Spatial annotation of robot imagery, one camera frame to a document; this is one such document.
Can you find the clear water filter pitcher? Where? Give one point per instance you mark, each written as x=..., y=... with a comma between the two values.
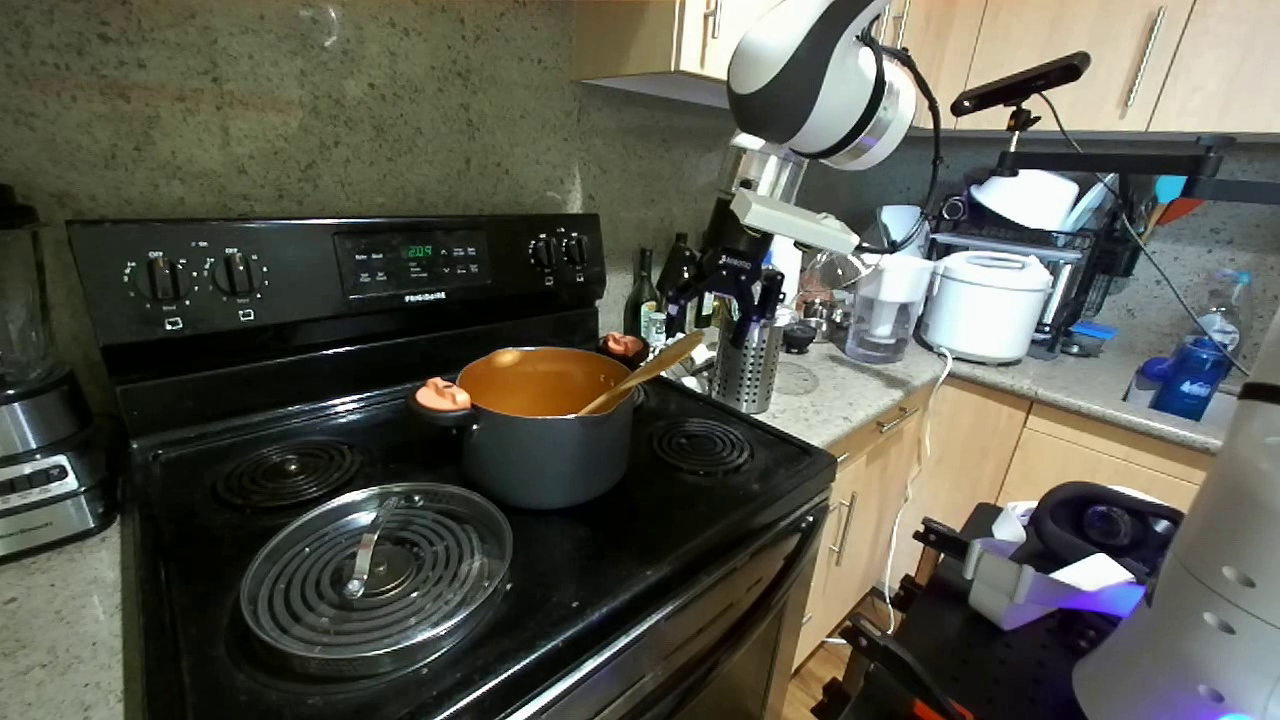
x=882, y=313

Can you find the grey pot copper interior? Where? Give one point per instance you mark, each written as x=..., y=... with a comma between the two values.
x=544, y=462

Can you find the clear glass jar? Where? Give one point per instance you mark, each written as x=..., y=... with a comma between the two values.
x=827, y=294

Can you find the white cup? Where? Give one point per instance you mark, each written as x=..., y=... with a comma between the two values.
x=906, y=226

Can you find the white rice cooker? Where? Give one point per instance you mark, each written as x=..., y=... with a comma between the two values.
x=985, y=307

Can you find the black stereo camera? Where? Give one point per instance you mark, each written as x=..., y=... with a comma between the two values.
x=1022, y=81

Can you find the clear water bottle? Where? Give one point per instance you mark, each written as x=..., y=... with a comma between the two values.
x=1227, y=313

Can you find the light wood base cabinets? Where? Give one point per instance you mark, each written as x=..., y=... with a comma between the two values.
x=975, y=455

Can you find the blue bottle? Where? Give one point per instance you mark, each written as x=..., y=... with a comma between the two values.
x=1187, y=383

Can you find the black dish rack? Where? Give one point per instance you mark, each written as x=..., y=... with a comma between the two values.
x=1084, y=281

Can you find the perforated metal utensil holder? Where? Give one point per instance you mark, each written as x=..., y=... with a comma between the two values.
x=744, y=383

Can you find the white box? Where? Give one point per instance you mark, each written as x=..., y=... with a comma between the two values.
x=1043, y=585

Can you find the black headset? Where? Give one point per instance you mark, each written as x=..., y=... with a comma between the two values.
x=1103, y=520

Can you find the black robot cart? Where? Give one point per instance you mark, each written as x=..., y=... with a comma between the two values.
x=1013, y=667

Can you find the black under-cabinet rail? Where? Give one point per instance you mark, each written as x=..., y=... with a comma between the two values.
x=1134, y=149

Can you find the round glass pot lid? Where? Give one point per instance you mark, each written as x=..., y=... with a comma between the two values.
x=372, y=572

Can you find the black camera stand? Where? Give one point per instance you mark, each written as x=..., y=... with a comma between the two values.
x=1022, y=132

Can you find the black electric stove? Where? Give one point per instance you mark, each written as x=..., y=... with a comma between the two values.
x=640, y=532

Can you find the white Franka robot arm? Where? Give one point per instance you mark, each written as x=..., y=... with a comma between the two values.
x=813, y=81

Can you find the wooden spoon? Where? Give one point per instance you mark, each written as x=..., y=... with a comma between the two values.
x=640, y=383

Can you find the light wood wall cabinets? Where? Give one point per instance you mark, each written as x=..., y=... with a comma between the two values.
x=1043, y=54

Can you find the white plate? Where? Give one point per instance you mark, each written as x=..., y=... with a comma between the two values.
x=1027, y=201

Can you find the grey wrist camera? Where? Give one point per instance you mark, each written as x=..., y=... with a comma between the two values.
x=803, y=220

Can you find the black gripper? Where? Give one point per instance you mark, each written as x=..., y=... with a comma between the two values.
x=734, y=245

